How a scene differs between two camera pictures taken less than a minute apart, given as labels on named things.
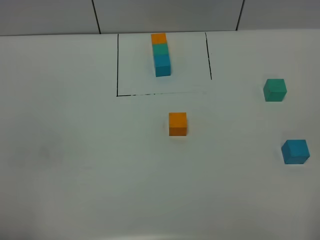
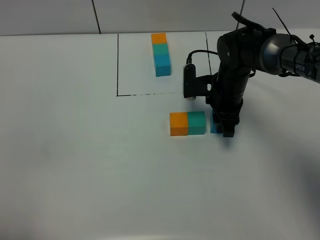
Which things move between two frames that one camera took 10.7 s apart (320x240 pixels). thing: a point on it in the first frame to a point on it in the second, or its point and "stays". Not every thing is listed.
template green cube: (160, 49) stays
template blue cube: (162, 65) stays
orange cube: (177, 122) stays
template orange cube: (158, 38) stays
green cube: (274, 89) to (196, 122)
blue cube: (295, 151) to (216, 127)
